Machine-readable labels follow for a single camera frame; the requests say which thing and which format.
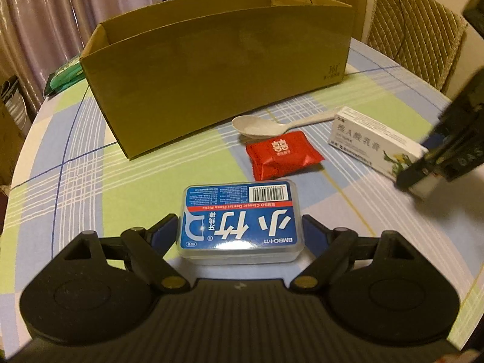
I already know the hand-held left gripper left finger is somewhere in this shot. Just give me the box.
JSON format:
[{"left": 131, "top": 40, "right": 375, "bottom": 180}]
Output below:
[{"left": 62, "top": 214, "right": 191, "bottom": 293}]

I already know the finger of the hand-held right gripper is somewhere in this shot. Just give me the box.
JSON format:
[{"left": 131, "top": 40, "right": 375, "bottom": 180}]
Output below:
[
  {"left": 418, "top": 113, "right": 454, "bottom": 156},
  {"left": 395, "top": 151, "right": 440, "bottom": 193}
]

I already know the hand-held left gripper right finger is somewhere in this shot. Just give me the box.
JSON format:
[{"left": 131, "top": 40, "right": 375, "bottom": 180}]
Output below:
[{"left": 289, "top": 214, "right": 417, "bottom": 292}]

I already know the white box with green print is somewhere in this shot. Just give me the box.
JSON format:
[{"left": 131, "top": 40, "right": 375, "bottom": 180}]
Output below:
[{"left": 328, "top": 106, "right": 435, "bottom": 201}]

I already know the blue floss pick box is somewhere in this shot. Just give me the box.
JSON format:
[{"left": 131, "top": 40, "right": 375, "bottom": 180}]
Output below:
[{"left": 177, "top": 181, "right": 306, "bottom": 264}]

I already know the red candy packet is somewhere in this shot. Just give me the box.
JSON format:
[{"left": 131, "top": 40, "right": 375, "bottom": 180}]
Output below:
[{"left": 246, "top": 130, "right": 326, "bottom": 181}]

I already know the white plastic spoon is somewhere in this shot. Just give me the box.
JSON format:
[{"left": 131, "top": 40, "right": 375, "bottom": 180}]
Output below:
[{"left": 231, "top": 108, "right": 339, "bottom": 139}]

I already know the brown cardboard box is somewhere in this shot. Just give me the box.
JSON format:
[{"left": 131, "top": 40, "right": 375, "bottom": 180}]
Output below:
[{"left": 79, "top": 0, "right": 356, "bottom": 159}]

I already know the checked cloth covered desktop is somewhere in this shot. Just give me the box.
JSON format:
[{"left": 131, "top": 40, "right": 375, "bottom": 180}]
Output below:
[{"left": 4, "top": 38, "right": 484, "bottom": 348}]

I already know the quilted beige chair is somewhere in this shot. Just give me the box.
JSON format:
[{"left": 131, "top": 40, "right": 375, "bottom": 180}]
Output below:
[{"left": 365, "top": 0, "right": 469, "bottom": 95}]

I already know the green wet wipes pack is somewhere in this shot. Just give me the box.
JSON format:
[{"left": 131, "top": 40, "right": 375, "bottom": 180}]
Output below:
[{"left": 43, "top": 55, "right": 87, "bottom": 97}]

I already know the pink shiny curtain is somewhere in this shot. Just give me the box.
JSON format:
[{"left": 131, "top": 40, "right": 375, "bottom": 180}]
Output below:
[{"left": 0, "top": 0, "right": 161, "bottom": 118}]

